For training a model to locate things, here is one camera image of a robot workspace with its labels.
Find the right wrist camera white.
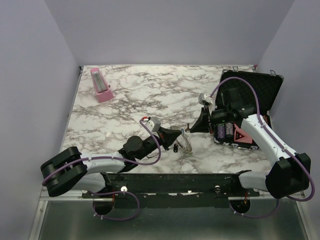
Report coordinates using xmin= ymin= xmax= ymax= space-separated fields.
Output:
xmin=198 ymin=93 xmax=214 ymax=106

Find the purple poker chip stack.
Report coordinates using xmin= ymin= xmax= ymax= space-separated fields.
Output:
xmin=216 ymin=123 xmax=226 ymax=141

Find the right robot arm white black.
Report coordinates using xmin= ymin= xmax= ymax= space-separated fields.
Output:
xmin=190 ymin=88 xmax=316 ymax=202

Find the aluminium rail frame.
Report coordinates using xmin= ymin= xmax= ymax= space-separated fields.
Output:
xmin=27 ymin=174 xmax=310 ymax=240

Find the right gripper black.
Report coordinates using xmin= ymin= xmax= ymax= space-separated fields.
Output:
xmin=190 ymin=105 xmax=231 ymax=134

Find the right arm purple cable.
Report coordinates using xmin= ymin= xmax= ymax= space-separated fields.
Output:
xmin=209 ymin=76 xmax=315 ymax=219

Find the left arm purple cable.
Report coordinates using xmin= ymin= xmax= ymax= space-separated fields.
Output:
xmin=41 ymin=120 xmax=162 ymax=221

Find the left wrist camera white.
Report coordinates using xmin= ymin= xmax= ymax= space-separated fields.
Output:
xmin=145 ymin=117 xmax=161 ymax=133

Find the black key tag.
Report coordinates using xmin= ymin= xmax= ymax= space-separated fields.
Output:
xmin=173 ymin=144 xmax=179 ymax=153

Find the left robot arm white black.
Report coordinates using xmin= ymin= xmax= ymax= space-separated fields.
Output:
xmin=40 ymin=127 xmax=182 ymax=198

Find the grey poker chip stack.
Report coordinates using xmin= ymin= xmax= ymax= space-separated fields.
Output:
xmin=225 ymin=122 xmax=234 ymax=141

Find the pink metronome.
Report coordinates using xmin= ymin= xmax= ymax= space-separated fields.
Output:
xmin=90 ymin=68 xmax=114 ymax=103

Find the black foam-lined case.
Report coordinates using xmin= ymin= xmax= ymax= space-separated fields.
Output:
xmin=214 ymin=70 xmax=284 ymax=150

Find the black mounting base plate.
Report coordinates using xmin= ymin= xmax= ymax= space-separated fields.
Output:
xmin=82 ymin=173 xmax=260 ymax=213

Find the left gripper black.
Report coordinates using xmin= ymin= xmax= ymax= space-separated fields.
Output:
xmin=137 ymin=125 xmax=181 ymax=160

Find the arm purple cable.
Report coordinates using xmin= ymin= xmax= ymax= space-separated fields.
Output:
xmin=41 ymin=120 xmax=162 ymax=221
xmin=209 ymin=76 xmax=315 ymax=219

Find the metal disc with key rings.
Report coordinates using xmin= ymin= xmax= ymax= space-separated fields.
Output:
xmin=175 ymin=132 xmax=193 ymax=159

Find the pink warning card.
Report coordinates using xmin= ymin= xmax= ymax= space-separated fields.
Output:
xmin=234 ymin=124 xmax=253 ymax=144

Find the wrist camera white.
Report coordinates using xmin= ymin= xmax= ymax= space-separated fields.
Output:
xmin=145 ymin=117 xmax=161 ymax=133
xmin=198 ymin=93 xmax=214 ymax=106

